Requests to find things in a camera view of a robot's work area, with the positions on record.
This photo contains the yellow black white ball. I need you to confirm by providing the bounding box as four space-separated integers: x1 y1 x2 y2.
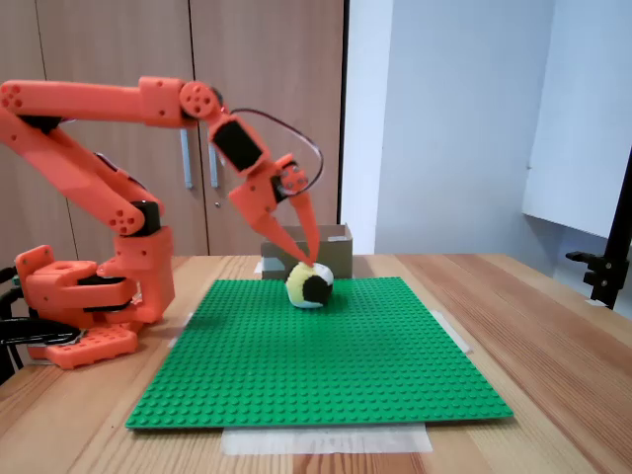
284 261 335 310

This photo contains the cardboard box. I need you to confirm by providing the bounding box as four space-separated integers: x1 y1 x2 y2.
260 222 355 281

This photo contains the wooden cabinet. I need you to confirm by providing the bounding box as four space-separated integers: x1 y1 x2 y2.
0 0 351 258

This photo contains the masking tape strip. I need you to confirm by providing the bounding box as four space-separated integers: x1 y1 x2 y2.
428 308 474 355
220 423 434 456
167 310 197 350

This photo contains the green studded baseplate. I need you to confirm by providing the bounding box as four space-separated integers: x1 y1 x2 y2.
124 276 515 431

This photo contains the metal cabinet handle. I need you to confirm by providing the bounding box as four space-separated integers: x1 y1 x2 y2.
179 127 195 190
206 142 220 190

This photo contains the gripper motor cable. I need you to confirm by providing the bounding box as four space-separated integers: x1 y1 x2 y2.
220 106 325 193

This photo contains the black cable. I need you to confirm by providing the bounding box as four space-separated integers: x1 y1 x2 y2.
0 266 26 386

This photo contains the white wall panel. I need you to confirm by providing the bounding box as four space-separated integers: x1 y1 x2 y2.
521 0 632 241

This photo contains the black camera stand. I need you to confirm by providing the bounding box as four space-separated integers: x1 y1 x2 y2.
565 145 632 311

